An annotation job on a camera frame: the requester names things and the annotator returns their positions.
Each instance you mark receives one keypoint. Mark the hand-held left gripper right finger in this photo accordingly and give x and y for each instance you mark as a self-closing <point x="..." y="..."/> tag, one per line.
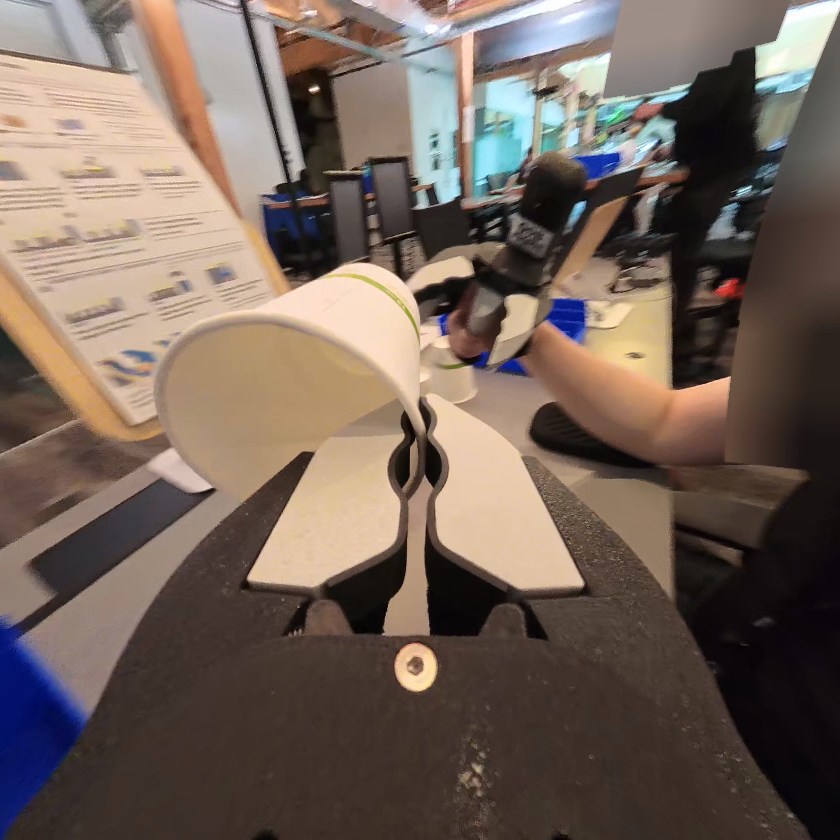
<point x="499" y="512"/>

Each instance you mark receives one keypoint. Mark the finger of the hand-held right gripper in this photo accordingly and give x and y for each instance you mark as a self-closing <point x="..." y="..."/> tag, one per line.
<point x="443" y="274"/>
<point x="522" y="321"/>

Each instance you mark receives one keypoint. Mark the blue plastic bin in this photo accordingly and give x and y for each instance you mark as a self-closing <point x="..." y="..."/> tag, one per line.
<point x="33" y="722"/>
<point x="564" y="321"/>

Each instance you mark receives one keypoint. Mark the black chair back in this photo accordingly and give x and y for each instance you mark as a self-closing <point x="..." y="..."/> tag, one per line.
<point x="443" y="229"/>

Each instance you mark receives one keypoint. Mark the black framed floor sign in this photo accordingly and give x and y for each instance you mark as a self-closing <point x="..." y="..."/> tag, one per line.
<point x="348" y="223"/>
<point x="392" y="197"/>

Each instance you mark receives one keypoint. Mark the small orange object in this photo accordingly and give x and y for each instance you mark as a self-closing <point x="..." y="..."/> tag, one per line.
<point x="728" y="289"/>

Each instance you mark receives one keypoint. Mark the printed instruction sheet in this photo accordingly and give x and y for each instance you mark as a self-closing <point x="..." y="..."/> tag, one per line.
<point x="98" y="229"/>

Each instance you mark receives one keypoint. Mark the person's black shirt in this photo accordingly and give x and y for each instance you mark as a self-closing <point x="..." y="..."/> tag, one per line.
<point x="774" y="656"/>

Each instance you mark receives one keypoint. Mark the black mesh pad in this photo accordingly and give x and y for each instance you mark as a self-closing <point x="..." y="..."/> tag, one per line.
<point x="590" y="436"/>

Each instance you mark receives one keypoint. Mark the wooden support post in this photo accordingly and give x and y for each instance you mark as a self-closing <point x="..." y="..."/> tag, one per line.
<point x="177" y="85"/>
<point x="466" y="118"/>

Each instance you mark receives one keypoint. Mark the wooden clipboard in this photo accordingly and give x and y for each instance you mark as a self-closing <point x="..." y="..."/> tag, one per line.
<point x="39" y="334"/>

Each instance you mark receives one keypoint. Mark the person's right forearm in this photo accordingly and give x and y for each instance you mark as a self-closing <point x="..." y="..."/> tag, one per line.
<point x="623" y="407"/>

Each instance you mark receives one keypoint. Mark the person's right hand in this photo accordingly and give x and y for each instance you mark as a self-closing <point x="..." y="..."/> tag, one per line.
<point x="469" y="342"/>

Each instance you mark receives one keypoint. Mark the black light stand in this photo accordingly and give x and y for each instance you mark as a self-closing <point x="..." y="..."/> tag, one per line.
<point x="268" y="85"/>

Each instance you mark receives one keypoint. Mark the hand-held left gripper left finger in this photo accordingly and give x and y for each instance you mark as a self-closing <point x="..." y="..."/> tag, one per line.
<point x="328" y="518"/>

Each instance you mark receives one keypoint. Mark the white paper cup green band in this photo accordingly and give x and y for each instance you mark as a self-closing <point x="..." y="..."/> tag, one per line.
<point x="453" y="384"/>
<point x="275" y="380"/>

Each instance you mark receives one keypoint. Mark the tilted wooden board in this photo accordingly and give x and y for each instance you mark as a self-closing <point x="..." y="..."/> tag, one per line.
<point x="594" y="229"/>

